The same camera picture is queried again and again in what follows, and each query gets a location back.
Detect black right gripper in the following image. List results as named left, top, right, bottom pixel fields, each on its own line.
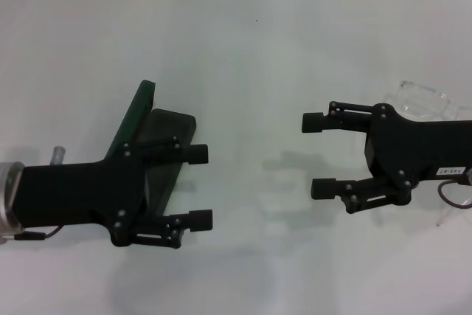
left=302, top=100, right=472, bottom=215

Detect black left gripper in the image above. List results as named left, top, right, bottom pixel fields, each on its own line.
left=13, top=140, right=149, bottom=248

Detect green glasses case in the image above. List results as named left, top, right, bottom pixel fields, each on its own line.
left=105, top=79, right=197, bottom=216

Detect clear transparent glasses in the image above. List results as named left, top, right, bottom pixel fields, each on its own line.
left=381, top=79, right=472, bottom=227

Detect left gripper grey cable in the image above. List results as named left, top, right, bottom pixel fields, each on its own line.
left=14, top=224, right=66, bottom=241

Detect gripper grey cable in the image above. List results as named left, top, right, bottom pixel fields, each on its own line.
left=14, top=224, right=66, bottom=241
left=437, top=178, right=472, bottom=208

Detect right gripper grey cable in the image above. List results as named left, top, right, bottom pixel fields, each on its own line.
left=437, top=178, right=472, bottom=208

